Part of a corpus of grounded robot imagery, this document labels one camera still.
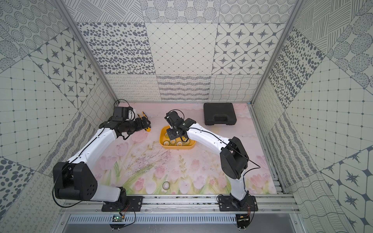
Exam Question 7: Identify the right circuit board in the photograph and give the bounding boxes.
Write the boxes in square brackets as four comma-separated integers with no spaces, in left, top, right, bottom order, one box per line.
[236,215,251,230]

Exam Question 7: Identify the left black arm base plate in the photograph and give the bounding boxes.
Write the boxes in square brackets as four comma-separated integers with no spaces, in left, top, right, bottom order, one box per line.
[101,196,144,212]

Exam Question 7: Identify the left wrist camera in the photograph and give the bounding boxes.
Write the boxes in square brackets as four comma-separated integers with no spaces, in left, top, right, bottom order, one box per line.
[112,106,135,122]

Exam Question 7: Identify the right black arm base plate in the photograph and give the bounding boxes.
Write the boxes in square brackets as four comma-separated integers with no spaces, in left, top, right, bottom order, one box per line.
[216,193,258,212]

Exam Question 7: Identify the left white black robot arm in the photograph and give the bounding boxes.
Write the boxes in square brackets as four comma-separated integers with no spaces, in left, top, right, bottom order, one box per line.
[52,115,151,203]

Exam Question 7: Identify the white slotted cable duct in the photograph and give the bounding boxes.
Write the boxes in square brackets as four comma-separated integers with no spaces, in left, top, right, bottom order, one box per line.
[68,214,236,224]

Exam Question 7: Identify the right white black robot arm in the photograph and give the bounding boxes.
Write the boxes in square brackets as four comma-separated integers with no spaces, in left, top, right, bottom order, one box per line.
[165,110,249,201]

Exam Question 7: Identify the black plastic tool case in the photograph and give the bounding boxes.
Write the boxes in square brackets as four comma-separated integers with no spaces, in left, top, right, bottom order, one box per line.
[204,103,237,125]

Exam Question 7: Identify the yellow black pliers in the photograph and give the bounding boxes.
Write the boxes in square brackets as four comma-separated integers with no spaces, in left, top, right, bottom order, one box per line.
[138,112,148,120]

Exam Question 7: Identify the left green circuit board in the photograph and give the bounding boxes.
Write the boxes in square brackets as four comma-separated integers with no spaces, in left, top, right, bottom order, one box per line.
[109,215,125,230]

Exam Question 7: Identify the yellow plastic storage box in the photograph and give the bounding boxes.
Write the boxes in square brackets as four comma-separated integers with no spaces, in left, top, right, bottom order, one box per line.
[159,126,196,150]

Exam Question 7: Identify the aluminium mounting rail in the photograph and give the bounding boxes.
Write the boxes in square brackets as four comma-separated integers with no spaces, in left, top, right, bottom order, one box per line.
[59,194,300,214]

